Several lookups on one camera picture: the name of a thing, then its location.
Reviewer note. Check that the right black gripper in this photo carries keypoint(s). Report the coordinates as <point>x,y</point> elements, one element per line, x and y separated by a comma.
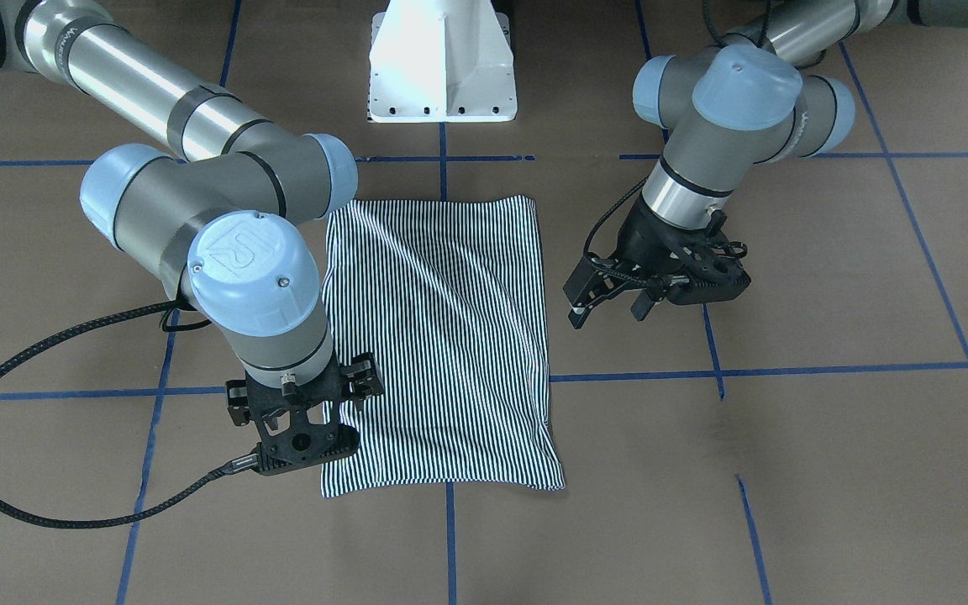
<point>364,377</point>

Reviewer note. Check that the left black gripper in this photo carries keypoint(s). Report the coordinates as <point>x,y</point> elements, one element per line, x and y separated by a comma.
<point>645,235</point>

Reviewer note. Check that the navy white striped polo shirt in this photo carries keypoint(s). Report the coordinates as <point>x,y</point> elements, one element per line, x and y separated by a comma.
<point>449,297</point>

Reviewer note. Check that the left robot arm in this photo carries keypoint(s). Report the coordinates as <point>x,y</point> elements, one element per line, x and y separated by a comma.
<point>741,102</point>

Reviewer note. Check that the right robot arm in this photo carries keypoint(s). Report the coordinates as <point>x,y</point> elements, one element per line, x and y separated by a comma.
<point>214,212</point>

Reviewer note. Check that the brown table mat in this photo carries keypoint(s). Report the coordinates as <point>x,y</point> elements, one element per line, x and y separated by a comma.
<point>807,442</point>

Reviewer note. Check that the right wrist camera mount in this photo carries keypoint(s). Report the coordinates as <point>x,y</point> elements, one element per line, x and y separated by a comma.
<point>289,441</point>

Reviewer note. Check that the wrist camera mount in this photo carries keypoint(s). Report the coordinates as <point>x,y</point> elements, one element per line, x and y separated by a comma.
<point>289,441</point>
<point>710,265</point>

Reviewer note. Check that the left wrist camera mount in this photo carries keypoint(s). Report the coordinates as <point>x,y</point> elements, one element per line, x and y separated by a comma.
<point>710,265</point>

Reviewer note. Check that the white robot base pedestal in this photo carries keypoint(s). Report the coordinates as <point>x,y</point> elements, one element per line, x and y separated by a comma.
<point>442,62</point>

